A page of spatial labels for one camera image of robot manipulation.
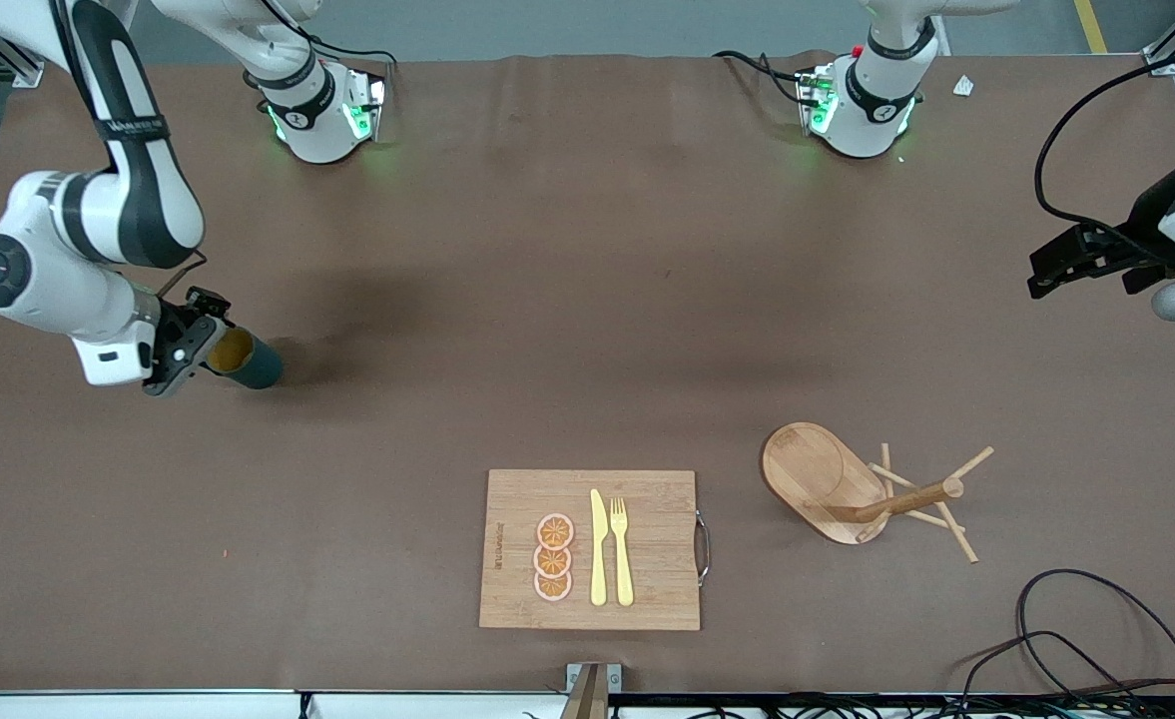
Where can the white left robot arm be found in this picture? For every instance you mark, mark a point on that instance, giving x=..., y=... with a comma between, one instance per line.
x=872, y=110

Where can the orange slice toy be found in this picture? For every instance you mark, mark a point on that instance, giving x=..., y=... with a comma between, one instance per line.
x=552, y=587
x=555, y=531
x=552, y=561

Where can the wooden cutting board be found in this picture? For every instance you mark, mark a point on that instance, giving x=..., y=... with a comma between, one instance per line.
x=657, y=559

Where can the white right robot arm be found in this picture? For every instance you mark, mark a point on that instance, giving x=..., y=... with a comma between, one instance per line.
x=138, y=200

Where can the yellow plastic knife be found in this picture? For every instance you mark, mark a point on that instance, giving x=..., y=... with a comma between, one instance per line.
x=598, y=559

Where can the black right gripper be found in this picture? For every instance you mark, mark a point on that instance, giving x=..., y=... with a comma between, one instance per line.
x=191, y=317

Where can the aluminium post with bracket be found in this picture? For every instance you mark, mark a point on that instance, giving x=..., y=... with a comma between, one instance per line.
x=592, y=689

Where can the wooden mug tree stand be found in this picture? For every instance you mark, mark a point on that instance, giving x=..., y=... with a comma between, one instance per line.
x=817, y=469

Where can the yellow plastic fork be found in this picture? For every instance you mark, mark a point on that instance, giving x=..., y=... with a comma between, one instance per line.
x=624, y=569

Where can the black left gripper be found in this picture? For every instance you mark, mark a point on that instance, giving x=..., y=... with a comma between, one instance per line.
x=1143, y=231

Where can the white paper scrap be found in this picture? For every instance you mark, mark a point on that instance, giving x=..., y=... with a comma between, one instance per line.
x=963, y=86

